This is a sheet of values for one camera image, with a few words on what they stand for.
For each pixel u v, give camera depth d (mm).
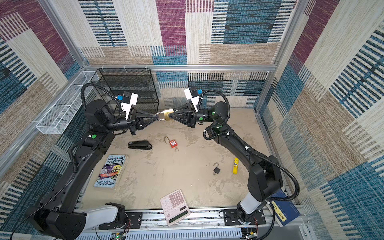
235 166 892
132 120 518
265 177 440
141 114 556
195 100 552
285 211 742
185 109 591
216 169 895
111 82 1049
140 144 977
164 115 569
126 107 511
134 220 735
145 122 586
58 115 729
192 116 563
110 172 871
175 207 760
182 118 588
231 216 732
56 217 364
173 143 992
